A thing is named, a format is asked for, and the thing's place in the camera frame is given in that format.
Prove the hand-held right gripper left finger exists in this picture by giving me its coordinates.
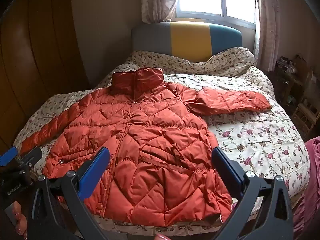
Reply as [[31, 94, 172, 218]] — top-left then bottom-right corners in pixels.
[[27, 147, 113, 240]]

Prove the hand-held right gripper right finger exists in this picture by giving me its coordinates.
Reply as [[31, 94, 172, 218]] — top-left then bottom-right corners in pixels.
[[212, 147, 294, 240]]

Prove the pink cloth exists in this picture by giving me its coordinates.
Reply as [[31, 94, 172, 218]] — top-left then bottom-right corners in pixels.
[[292, 135, 320, 240]]

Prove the grey yellow teal headboard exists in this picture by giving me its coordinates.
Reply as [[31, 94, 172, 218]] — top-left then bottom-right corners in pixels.
[[131, 22, 243, 63]]

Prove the cluttered wooden side table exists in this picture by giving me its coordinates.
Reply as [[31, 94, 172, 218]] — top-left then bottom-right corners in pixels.
[[274, 53, 312, 105]]

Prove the person's left hand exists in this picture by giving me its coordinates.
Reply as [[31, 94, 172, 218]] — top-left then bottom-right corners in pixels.
[[14, 201, 28, 240]]

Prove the orange quilted puffer jacket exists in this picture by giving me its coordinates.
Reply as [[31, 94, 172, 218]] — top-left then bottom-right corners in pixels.
[[19, 67, 272, 227]]

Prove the small floral print duvet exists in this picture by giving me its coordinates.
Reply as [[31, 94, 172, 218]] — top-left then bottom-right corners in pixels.
[[124, 47, 258, 78]]

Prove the brown wooden wardrobe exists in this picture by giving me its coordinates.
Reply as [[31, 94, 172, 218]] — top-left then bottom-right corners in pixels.
[[0, 0, 91, 152]]

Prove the wooden chair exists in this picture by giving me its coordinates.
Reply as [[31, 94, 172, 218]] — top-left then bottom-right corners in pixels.
[[291, 64, 320, 140]]

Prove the large floral print bedspread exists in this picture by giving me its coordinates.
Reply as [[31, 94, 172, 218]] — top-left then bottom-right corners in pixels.
[[12, 64, 312, 237]]

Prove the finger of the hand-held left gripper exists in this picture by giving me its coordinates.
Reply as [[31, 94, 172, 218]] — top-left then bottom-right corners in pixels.
[[15, 146, 43, 178], [0, 146, 18, 167]]

